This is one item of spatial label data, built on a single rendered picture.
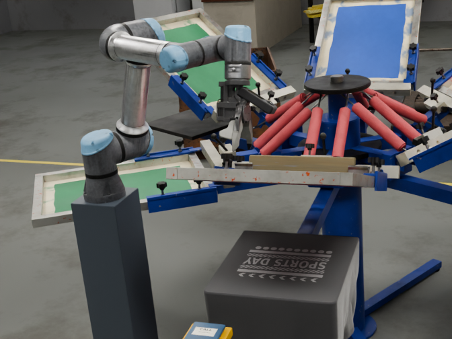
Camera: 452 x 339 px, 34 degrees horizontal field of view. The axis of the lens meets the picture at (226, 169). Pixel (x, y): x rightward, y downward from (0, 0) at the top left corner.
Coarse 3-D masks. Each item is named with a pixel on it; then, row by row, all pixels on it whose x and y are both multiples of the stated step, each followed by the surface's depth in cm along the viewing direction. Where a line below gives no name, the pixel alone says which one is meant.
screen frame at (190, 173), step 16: (176, 176) 234; (192, 176) 232; (208, 176) 230; (224, 176) 229; (240, 176) 227; (256, 176) 226; (272, 176) 224; (288, 176) 222; (304, 176) 221; (320, 176) 219; (336, 176) 218; (352, 176) 216; (368, 176) 247
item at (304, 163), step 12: (252, 156) 288; (264, 156) 287; (276, 156) 285; (288, 156) 284; (300, 156) 283; (264, 168) 287; (276, 168) 285; (288, 168) 284; (300, 168) 282; (312, 168) 281; (324, 168) 279; (336, 168) 278
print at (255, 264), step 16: (256, 256) 270; (272, 256) 269; (288, 256) 268; (304, 256) 267; (320, 256) 266; (240, 272) 259; (256, 272) 258; (272, 272) 258; (288, 272) 257; (304, 272) 256; (320, 272) 255
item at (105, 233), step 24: (96, 216) 264; (120, 216) 264; (96, 240) 268; (120, 240) 265; (144, 240) 282; (96, 264) 272; (120, 264) 268; (144, 264) 283; (96, 288) 276; (120, 288) 271; (144, 288) 284; (96, 312) 280; (120, 312) 276; (144, 312) 284; (96, 336) 284; (120, 336) 280; (144, 336) 285
